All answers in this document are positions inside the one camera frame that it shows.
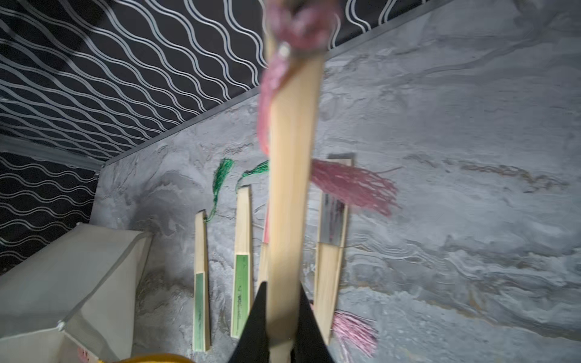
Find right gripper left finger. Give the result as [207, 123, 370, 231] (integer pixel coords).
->
[228, 282, 269, 363]

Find white tote bag yellow handles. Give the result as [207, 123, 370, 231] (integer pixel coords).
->
[1, 224, 152, 362]

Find pink tassel folding fan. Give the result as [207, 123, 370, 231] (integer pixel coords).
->
[257, 206, 269, 289]

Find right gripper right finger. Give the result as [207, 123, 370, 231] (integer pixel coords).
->
[292, 287, 334, 363]

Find green paper folding fan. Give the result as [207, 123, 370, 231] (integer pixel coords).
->
[230, 161, 268, 339]

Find grey paper folding fan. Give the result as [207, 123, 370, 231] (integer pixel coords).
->
[312, 153, 378, 359]

